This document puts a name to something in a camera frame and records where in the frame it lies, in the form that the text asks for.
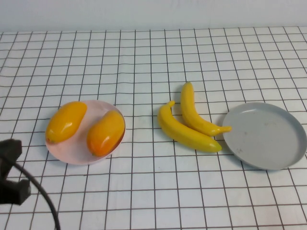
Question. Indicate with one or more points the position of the orange-tinted mango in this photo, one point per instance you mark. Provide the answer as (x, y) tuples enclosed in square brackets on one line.
[(105, 134)]

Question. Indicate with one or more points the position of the yellow banana with green tip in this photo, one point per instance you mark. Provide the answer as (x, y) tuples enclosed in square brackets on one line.
[(184, 135)]

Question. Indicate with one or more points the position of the yellow mango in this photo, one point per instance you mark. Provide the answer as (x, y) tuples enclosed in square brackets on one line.
[(64, 122)]

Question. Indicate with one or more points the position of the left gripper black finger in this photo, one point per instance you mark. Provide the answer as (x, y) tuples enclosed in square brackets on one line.
[(9, 148), (16, 192)]

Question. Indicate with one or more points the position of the pink round plate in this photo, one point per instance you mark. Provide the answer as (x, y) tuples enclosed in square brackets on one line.
[(76, 153)]

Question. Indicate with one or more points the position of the white black-grid tablecloth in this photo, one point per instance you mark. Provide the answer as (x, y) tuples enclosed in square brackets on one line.
[(144, 60)]

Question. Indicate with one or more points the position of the grey round plate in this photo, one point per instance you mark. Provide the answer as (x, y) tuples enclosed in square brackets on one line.
[(263, 136)]

